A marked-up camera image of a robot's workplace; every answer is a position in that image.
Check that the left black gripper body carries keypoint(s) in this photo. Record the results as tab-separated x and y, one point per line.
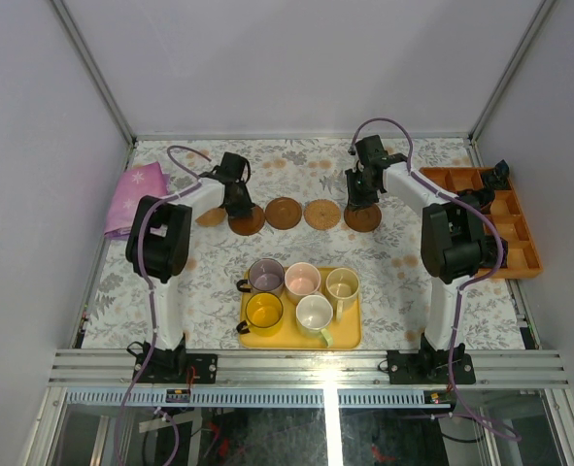
240	205

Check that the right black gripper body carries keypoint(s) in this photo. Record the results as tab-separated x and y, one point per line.
358	191

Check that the reddish brown wooden coaster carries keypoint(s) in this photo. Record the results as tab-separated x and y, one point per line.
363	220

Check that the woven rattan coaster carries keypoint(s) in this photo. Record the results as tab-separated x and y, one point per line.
322	214

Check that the dark brown wooden coaster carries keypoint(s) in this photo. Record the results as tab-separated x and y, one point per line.
248	225

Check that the pale green mug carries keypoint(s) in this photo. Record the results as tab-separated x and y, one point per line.
342	290

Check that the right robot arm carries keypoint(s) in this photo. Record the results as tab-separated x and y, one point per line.
453	243

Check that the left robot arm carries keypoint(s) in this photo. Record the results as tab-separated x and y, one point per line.
158	243

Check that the pink cup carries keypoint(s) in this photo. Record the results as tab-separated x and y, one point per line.
301	280

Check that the purple folded cloth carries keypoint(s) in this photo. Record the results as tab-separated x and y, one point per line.
132	186

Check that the black coiled item middle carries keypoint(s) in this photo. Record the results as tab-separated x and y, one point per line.
484	196

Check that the black coiled item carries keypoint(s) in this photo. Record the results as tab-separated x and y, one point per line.
484	196
497	177

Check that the black coiled item top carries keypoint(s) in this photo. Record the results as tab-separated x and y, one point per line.
497	177

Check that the orange compartment organizer tray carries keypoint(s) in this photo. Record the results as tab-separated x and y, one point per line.
506	214

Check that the purple mug black handle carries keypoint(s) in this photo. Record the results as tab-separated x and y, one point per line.
266	275

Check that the white mug green handle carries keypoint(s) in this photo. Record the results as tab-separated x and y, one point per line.
313	314

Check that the yellow mug black handle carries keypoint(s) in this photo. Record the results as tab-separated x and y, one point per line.
263	316

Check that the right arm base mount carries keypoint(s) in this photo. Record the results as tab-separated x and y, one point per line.
425	367

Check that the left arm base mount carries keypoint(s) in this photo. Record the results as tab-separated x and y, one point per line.
178	368

